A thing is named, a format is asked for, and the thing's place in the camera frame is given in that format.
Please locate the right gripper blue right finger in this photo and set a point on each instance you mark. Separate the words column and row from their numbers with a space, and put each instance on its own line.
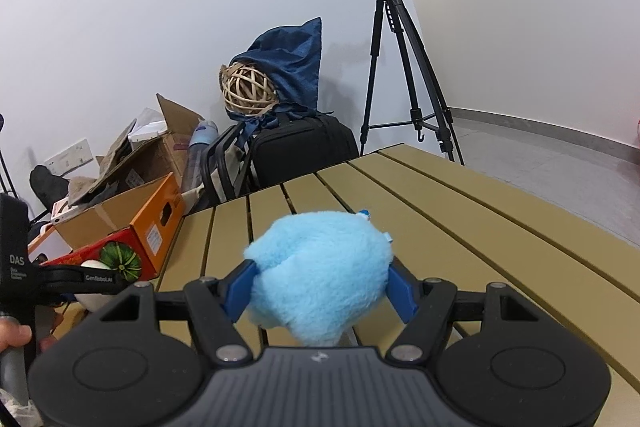
column 404, row 292

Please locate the red cardboard fruit box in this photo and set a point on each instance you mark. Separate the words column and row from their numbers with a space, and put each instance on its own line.
column 130, row 232

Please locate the dark blue fabric bag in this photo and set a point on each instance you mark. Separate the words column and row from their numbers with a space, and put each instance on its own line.
column 290, row 56

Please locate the person's left hand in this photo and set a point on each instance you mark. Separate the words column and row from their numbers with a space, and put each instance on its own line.
column 13, row 334

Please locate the brown open cardboard box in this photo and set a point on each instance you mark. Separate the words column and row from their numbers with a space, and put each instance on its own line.
column 153, row 145

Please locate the woven rattan ball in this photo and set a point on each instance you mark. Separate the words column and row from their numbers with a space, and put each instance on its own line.
column 246, row 90

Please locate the plastic water bottle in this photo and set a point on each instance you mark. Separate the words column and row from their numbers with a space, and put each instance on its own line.
column 204, row 135

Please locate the black cloth bundle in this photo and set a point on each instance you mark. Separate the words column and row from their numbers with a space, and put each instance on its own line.
column 48, row 187

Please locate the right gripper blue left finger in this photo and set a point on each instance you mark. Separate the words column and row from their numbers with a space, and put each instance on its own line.
column 236, row 289

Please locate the black camera tripod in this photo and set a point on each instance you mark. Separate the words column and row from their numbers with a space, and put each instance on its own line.
column 411, row 48

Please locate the light blue plush toy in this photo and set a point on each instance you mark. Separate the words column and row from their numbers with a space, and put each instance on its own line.
column 318, row 274

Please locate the black suitcase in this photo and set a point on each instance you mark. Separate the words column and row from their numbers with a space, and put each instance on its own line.
column 286, row 151

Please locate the wall power outlet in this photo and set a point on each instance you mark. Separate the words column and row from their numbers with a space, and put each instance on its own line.
column 70, row 159

